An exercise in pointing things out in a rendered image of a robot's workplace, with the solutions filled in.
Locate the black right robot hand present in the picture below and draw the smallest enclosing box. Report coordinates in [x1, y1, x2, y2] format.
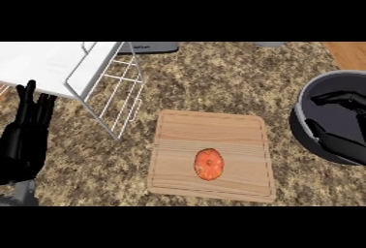
[303, 90, 366, 166]

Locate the small grey appliance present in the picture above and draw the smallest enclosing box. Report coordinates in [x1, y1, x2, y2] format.
[253, 41, 290, 48]

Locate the dark grey pot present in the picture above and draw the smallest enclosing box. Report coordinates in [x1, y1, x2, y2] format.
[288, 70, 366, 167]

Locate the pale wooden cutting board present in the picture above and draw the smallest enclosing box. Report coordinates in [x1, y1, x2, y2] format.
[147, 108, 279, 204]

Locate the white wire basket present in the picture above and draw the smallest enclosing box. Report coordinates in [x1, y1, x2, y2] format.
[64, 41, 148, 142]

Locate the white flat appliance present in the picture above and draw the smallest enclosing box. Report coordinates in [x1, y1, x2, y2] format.
[0, 41, 122, 100]

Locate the dark grey appliance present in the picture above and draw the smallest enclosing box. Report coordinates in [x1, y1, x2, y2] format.
[116, 41, 181, 55]

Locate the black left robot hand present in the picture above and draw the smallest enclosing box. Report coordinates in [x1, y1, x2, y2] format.
[0, 79, 60, 187]

